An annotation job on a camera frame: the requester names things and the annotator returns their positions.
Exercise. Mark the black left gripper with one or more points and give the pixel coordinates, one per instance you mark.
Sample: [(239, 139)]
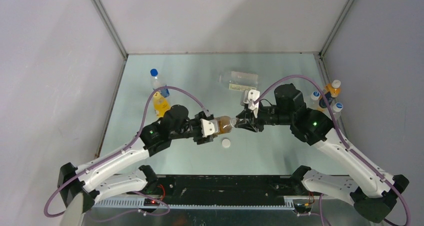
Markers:
[(201, 140)]

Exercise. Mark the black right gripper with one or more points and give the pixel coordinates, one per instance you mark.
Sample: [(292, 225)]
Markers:
[(249, 116)]

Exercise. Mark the white bottle cap with code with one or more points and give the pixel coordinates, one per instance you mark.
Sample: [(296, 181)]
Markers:
[(233, 121)]

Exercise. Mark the red gold label tea bottle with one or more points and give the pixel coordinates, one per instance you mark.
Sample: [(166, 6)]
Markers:
[(224, 125)]

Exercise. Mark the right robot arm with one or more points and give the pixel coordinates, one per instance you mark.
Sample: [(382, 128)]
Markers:
[(369, 189)]

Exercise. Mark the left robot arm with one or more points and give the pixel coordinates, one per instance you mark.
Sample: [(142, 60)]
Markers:
[(99, 179)]

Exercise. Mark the plain white bottle cap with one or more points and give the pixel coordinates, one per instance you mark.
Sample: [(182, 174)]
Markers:
[(226, 143)]

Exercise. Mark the clear square bottle cream label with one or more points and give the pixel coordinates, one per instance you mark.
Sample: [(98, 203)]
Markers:
[(239, 81)]

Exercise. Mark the yellow juice bottle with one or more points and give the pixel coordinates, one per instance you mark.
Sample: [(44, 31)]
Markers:
[(160, 104)]

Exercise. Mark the clear bottle blue label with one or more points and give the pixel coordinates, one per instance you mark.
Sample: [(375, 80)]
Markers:
[(157, 81)]

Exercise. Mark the clear Pocari bottle rear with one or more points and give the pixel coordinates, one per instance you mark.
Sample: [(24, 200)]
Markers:
[(313, 100)]

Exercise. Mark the clear pocari bottle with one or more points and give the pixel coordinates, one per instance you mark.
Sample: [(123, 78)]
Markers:
[(313, 100), (337, 110)]

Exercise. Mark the orange navy label bottle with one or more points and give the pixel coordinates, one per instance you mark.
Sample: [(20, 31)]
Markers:
[(331, 91)]

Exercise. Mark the clear Pocari bottle front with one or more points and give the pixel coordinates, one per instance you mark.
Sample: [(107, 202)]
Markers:
[(337, 110)]

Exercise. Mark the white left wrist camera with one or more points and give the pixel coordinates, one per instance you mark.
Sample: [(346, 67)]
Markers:
[(209, 127)]

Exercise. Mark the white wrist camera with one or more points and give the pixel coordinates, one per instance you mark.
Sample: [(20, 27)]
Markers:
[(249, 98), (209, 127)]

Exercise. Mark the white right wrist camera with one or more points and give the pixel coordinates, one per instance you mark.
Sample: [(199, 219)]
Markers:
[(249, 98)]

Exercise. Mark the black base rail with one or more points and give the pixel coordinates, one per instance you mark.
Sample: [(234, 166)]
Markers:
[(226, 190)]

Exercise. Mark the aluminium frame front rail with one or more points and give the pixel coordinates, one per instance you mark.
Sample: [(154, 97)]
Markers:
[(342, 188)]

